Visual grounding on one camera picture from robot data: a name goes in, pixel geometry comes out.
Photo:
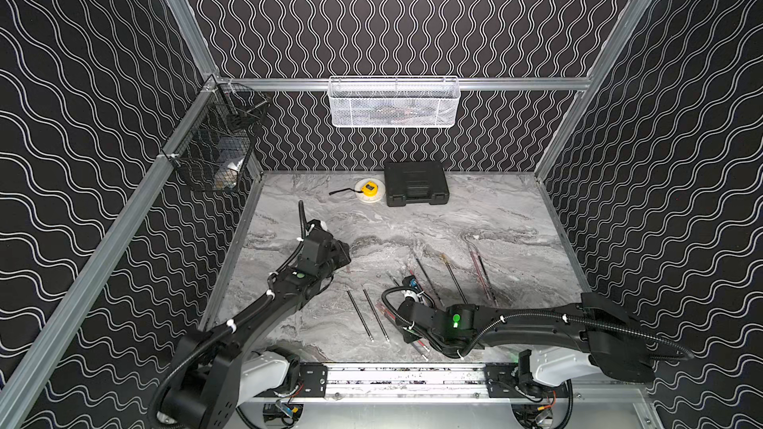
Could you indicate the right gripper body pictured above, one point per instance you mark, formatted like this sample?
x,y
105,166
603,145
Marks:
x,y
435,344

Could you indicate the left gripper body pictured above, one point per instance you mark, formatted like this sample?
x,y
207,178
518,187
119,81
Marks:
x,y
333,247

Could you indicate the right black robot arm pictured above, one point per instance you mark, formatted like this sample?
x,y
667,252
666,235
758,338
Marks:
x,y
593,334

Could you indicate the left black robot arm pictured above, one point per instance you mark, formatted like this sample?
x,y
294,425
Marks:
x,y
212,372

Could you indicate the yellow white tape measure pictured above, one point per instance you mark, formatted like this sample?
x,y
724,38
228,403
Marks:
x,y
367,191

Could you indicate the black plastic tool case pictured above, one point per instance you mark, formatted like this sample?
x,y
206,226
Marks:
x,y
412,182

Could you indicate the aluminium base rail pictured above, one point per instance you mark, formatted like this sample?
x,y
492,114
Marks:
x,y
414,382

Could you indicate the white wire mesh basket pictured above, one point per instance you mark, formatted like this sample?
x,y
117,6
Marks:
x,y
393,102

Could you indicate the black wire basket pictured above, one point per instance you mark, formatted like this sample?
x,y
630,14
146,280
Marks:
x,y
216,152

